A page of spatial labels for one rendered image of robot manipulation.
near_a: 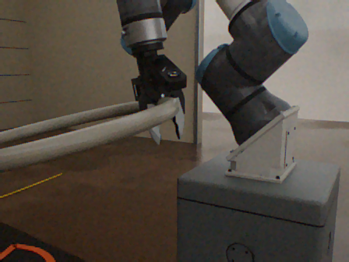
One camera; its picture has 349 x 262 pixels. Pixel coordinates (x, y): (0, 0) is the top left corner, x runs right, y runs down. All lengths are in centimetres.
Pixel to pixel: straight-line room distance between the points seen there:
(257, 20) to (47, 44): 648
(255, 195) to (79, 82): 598
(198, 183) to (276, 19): 47
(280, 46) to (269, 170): 33
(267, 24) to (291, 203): 45
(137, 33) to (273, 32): 38
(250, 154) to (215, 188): 14
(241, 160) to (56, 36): 630
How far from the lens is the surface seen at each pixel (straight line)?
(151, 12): 76
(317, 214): 94
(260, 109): 104
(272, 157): 102
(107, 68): 630
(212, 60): 108
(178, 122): 78
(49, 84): 732
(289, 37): 99
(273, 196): 95
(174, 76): 69
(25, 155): 48
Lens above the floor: 116
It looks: 11 degrees down
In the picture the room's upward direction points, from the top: straight up
